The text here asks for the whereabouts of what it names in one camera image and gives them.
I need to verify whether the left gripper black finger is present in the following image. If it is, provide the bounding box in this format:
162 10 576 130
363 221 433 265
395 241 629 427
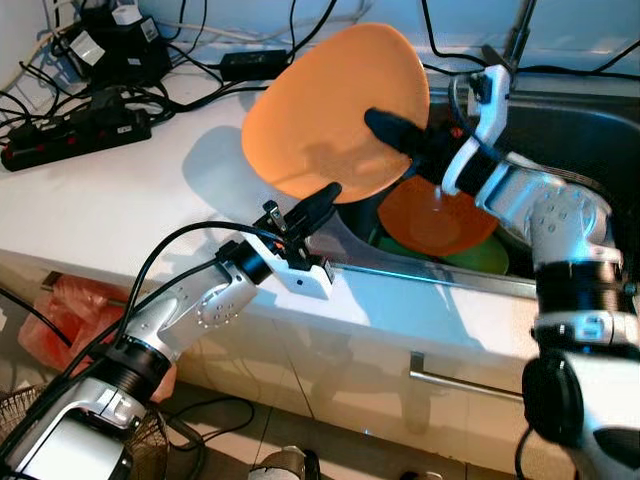
293 181 344 238

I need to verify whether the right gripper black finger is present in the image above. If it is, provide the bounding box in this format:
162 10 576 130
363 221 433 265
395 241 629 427
362 107 433 159

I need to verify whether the orange round plate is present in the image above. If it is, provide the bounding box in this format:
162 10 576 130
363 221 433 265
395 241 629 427
240 21 434 205

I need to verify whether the white kitchen cabinet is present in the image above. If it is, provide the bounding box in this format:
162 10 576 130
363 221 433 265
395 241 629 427
0 255 561 480

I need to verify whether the green round plate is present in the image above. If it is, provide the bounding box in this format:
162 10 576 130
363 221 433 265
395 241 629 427
375 228 511 278

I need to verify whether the stainless steel sink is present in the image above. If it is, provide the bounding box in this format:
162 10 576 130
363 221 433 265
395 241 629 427
335 68 640 301

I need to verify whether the metal faucet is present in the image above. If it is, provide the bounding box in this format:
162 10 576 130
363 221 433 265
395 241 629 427
480 0 541 73

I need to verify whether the black power adapter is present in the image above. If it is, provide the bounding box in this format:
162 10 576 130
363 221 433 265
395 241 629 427
218 49 292 84

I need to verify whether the red plastic bag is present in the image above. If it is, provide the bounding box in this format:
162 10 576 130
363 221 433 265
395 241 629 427
18 273 179 403

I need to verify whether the black power strip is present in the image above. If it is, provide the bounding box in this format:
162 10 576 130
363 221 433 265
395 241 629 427
0 108 154 173

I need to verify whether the black charger white label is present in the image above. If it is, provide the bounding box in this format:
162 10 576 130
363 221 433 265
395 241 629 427
60 3 173 89

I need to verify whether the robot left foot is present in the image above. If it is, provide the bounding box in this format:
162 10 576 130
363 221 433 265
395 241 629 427
248 445 323 480

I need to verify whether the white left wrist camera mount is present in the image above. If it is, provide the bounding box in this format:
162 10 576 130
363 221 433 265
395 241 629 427
262 240 337 302

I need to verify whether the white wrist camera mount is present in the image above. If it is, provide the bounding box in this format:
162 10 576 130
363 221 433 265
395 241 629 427
262 240 337 302
441 64 514 197

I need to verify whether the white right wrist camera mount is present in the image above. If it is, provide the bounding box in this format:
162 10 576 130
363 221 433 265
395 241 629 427
441 64 514 197

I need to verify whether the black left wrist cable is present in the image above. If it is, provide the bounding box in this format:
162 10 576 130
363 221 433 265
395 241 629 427
0 222 291 441

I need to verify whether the long metal drawer handle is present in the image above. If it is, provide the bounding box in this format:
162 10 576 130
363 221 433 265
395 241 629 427
408 351 533 404

